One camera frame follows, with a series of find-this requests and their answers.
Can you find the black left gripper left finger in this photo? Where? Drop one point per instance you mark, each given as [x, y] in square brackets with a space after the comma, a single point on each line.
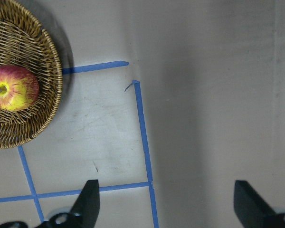
[84, 212]

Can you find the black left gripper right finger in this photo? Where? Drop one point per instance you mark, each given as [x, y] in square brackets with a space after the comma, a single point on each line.
[251, 209]

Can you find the red yellow apple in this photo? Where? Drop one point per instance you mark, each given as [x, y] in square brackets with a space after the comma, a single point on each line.
[19, 88]

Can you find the brown wicker basket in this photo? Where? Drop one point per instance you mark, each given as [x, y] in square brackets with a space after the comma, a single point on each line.
[24, 42]

